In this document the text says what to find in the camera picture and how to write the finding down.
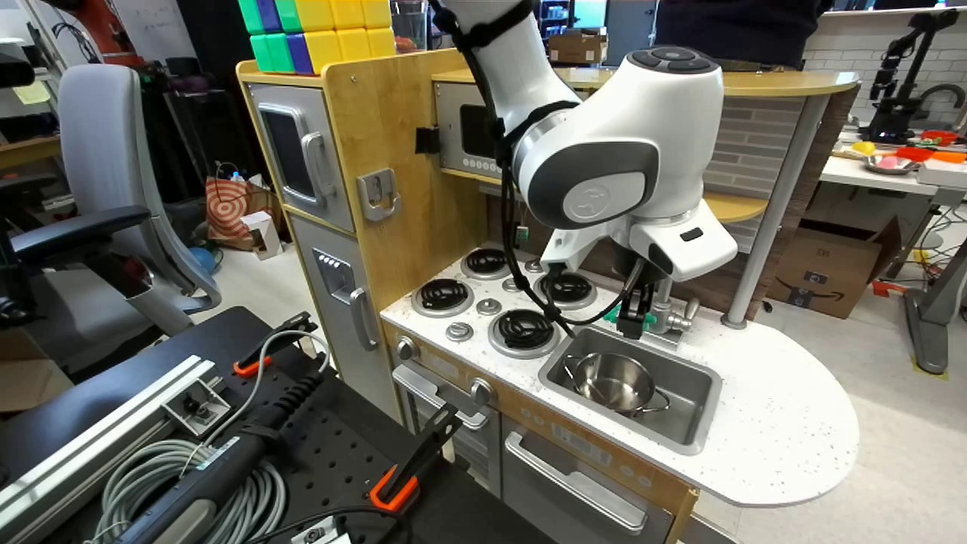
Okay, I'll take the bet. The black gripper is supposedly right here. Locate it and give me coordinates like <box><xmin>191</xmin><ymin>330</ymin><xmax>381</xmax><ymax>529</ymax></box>
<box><xmin>612</xmin><ymin>255</ymin><xmax>676</xmax><ymax>343</ymax></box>

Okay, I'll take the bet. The silver toy faucet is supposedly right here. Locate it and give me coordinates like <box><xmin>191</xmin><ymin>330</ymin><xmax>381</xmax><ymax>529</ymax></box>
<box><xmin>662</xmin><ymin>291</ymin><xmax>703</xmax><ymax>346</ymax></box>

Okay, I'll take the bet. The small steel pot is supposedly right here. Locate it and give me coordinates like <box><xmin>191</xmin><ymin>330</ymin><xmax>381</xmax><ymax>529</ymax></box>
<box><xmin>560</xmin><ymin>347</ymin><xmax>676</xmax><ymax>421</ymax></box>

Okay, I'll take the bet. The black coil toy burner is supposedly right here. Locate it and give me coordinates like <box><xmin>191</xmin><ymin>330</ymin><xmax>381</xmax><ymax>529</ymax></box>
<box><xmin>485</xmin><ymin>305</ymin><xmax>562</xmax><ymax>359</ymax></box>
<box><xmin>412</xmin><ymin>276</ymin><xmax>478</xmax><ymax>320</ymax></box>
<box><xmin>539</xmin><ymin>270</ymin><xmax>601</xmax><ymax>313</ymax></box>
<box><xmin>460</xmin><ymin>243</ymin><xmax>514</xmax><ymax>285</ymax></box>

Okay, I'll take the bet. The gray toy sink basin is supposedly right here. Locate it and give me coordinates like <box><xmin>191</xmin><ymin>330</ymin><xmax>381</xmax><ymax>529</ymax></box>
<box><xmin>541</xmin><ymin>326</ymin><xmax>725</xmax><ymax>453</ymax></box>

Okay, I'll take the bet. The toy kitchen stove unit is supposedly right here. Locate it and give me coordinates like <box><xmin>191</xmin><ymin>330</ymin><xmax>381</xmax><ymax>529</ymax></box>
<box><xmin>236</xmin><ymin>48</ymin><xmax>864</xmax><ymax>544</ymax></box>

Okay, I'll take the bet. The white toy microwave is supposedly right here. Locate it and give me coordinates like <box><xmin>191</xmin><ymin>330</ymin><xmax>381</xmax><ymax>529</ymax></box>
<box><xmin>433</xmin><ymin>80</ymin><xmax>519</xmax><ymax>183</ymax></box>

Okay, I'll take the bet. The gray kitchen support pole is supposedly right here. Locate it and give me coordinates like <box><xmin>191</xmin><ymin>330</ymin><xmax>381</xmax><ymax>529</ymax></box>
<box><xmin>722</xmin><ymin>93</ymin><xmax>841</xmax><ymax>330</ymax></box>

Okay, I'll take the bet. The large cardboard box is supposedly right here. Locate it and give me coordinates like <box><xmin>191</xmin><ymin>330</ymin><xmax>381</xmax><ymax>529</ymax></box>
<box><xmin>762</xmin><ymin>212</ymin><xmax>905</xmax><ymax>324</ymax></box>

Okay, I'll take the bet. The small cardboard box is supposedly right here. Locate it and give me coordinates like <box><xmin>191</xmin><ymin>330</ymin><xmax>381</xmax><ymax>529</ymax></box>
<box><xmin>545</xmin><ymin>28</ymin><xmax>611</xmax><ymax>71</ymax></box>

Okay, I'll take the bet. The cluttered white desk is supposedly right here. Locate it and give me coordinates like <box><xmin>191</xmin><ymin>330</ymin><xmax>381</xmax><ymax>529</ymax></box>
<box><xmin>815</xmin><ymin>118</ymin><xmax>967</xmax><ymax>201</ymax></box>

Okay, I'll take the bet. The gray stand leg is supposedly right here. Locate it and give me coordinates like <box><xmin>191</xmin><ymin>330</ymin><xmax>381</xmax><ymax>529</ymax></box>
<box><xmin>899</xmin><ymin>236</ymin><xmax>967</xmax><ymax>378</ymax></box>

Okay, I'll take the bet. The person in dark clothing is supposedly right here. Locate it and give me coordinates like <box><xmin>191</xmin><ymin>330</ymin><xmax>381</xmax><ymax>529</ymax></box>
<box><xmin>654</xmin><ymin>0</ymin><xmax>841</xmax><ymax>72</ymax></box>

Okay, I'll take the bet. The orange black bar clamp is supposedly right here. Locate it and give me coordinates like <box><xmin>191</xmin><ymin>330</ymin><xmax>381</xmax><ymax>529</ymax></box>
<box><xmin>228</xmin><ymin>337</ymin><xmax>315</xmax><ymax>383</ymax></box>
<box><xmin>361</xmin><ymin>402</ymin><xmax>466</xmax><ymax>519</ymax></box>

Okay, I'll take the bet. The gray ice dispenser panel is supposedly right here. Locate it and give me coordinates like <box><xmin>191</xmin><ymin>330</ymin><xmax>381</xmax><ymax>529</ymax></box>
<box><xmin>312</xmin><ymin>246</ymin><xmax>355</xmax><ymax>296</ymax></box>

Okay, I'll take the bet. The black device on stand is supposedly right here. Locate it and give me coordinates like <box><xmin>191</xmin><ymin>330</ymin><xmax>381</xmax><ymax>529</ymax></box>
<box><xmin>860</xmin><ymin>5</ymin><xmax>967</xmax><ymax>146</ymax></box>

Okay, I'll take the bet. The black pegboard table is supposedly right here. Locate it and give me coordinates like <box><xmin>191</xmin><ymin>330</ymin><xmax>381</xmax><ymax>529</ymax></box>
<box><xmin>0</xmin><ymin>303</ymin><xmax>569</xmax><ymax>544</ymax></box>

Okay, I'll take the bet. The yellow foam block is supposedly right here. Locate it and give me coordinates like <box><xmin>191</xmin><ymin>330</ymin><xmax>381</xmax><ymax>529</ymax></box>
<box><xmin>297</xmin><ymin>0</ymin><xmax>395</xmax><ymax>35</ymax></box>
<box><xmin>303</xmin><ymin>28</ymin><xmax>401</xmax><ymax>72</ymax></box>

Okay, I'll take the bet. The red white patterned bag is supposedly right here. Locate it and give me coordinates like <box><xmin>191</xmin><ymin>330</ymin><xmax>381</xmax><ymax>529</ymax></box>
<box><xmin>203</xmin><ymin>175</ymin><xmax>278</xmax><ymax>255</ymax></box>

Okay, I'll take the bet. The blue foam block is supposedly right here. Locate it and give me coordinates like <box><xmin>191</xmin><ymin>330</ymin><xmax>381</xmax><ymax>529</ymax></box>
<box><xmin>286</xmin><ymin>32</ymin><xmax>312</xmax><ymax>75</ymax></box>

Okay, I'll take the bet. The green foam block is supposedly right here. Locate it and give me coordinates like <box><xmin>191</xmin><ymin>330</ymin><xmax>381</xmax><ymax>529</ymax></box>
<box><xmin>248</xmin><ymin>32</ymin><xmax>297</xmax><ymax>75</ymax></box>
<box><xmin>236</xmin><ymin>0</ymin><xmax>267</xmax><ymax>37</ymax></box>

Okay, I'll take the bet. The dark cylindrical tool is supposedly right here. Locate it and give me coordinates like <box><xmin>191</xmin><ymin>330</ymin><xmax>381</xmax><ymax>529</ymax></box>
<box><xmin>117</xmin><ymin>433</ymin><xmax>280</xmax><ymax>544</ymax></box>

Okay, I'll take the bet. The gray office chair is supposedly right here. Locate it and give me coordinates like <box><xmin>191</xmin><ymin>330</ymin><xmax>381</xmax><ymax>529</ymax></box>
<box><xmin>0</xmin><ymin>60</ymin><xmax>227</xmax><ymax>343</ymax></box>

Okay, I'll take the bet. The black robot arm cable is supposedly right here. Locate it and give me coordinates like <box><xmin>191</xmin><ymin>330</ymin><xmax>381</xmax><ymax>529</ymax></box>
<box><xmin>429</xmin><ymin>0</ymin><xmax>646</xmax><ymax>343</ymax></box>

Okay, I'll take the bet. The gray cabinet door handle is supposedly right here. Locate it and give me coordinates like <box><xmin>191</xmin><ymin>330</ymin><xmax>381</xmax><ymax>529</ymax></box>
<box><xmin>501</xmin><ymin>430</ymin><xmax>650</xmax><ymax>535</ymax></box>

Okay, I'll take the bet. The gray oven door handle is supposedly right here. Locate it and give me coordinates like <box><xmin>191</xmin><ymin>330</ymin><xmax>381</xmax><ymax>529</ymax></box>
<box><xmin>391</xmin><ymin>359</ymin><xmax>499</xmax><ymax>433</ymax></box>

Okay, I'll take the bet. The gray fridge door handle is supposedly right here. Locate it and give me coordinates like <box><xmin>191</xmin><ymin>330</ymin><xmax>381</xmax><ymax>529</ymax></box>
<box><xmin>328</xmin><ymin>285</ymin><xmax>385</xmax><ymax>353</ymax></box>

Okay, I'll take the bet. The gray wall hook holder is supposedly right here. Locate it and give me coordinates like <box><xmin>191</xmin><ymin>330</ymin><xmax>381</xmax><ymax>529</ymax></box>
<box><xmin>355</xmin><ymin>165</ymin><xmax>401</xmax><ymax>225</ymax></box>

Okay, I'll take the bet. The gray freezer door handle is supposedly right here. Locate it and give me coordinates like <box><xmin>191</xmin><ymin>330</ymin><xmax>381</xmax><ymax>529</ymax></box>
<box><xmin>300</xmin><ymin>131</ymin><xmax>335</xmax><ymax>201</ymax></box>

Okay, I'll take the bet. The black ribbed cable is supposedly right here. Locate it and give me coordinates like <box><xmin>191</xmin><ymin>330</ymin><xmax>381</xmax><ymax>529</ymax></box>
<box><xmin>236</xmin><ymin>358</ymin><xmax>335</xmax><ymax>448</ymax></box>

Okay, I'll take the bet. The thin gray cable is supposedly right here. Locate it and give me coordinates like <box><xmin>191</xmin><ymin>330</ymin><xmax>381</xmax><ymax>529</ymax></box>
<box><xmin>219</xmin><ymin>326</ymin><xmax>325</xmax><ymax>419</ymax></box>

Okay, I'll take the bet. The gray coiled cable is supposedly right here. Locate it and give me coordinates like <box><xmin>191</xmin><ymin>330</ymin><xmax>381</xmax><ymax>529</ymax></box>
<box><xmin>86</xmin><ymin>435</ymin><xmax>293</xmax><ymax>544</ymax></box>

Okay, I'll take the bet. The aluminium extrusion rail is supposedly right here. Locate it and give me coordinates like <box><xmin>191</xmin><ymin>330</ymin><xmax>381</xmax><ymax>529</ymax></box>
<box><xmin>0</xmin><ymin>352</ymin><xmax>219</xmax><ymax>532</ymax></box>

